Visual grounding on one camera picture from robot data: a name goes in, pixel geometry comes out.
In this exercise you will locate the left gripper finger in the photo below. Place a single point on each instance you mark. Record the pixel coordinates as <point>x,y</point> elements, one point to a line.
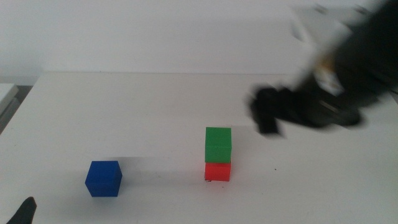
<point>25,213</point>

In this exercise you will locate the green cube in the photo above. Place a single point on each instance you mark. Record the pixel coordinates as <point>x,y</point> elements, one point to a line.
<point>217,144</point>

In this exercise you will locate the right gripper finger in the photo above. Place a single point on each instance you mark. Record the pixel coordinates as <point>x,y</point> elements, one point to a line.
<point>269,121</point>
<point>264,97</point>

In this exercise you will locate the red cube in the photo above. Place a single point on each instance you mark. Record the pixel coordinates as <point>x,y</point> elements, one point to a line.
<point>217,172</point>

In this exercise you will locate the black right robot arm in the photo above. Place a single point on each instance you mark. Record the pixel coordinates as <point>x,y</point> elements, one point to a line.
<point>373,46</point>

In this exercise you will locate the blue cube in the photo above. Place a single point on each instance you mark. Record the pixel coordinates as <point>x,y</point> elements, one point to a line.
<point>102,180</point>

